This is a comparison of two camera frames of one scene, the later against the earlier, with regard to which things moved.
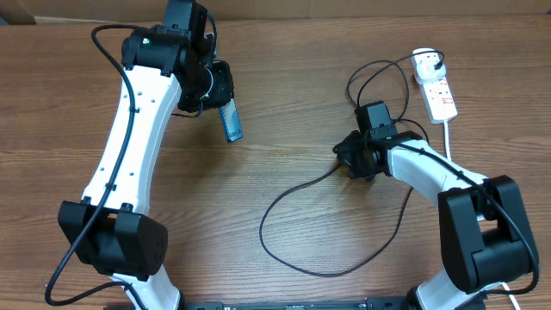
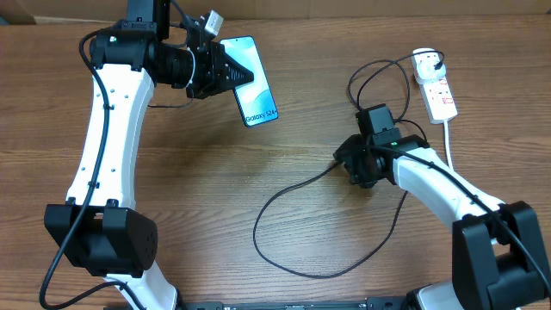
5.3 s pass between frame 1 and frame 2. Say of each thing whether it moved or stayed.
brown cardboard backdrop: stayed
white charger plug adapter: stayed
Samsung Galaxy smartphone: moved
